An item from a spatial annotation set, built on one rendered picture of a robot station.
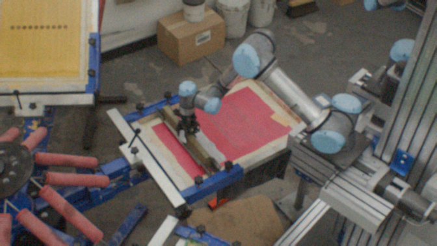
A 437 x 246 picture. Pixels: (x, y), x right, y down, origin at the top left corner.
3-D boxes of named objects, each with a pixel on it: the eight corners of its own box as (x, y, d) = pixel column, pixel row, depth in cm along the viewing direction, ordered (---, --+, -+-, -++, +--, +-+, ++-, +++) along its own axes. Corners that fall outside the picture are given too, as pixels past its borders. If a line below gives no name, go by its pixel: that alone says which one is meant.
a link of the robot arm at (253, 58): (360, 125, 193) (258, 25, 189) (346, 151, 184) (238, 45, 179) (339, 138, 202) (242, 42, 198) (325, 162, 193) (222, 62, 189)
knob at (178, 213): (186, 206, 220) (186, 196, 215) (193, 216, 217) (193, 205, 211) (171, 214, 217) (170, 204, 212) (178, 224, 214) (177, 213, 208)
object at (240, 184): (277, 166, 285) (283, 125, 262) (287, 176, 280) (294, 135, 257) (208, 202, 265) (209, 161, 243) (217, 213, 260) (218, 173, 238)
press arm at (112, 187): (248, 125, 274) (248, 117, 270) (254, 131, 270) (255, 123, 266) (20, 230, 222) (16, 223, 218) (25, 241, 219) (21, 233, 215)
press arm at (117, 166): (135, 158, 237) (134, 151, 234) (141, 166, 234) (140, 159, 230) (101, 173, 230) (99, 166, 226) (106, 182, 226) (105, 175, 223)
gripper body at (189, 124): (186, 138, 234) (186, 120, 225) (177, 127, 239) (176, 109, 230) (200, 133, 237) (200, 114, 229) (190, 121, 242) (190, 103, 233)
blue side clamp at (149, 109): (177, 103, 272) (177, 93, 268) (182, 108, 270) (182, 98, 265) (127, 123, 260) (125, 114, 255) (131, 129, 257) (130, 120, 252)
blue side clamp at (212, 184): (237, 170, 240) (237, 161, 235) (242, 177, 237) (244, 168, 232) (182, 198, 228) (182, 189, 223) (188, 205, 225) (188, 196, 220)
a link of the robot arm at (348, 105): (359, 120, 207) (367, 95, 198) (348, 140, 199) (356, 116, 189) (332, 109, 211) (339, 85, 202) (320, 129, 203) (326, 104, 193)
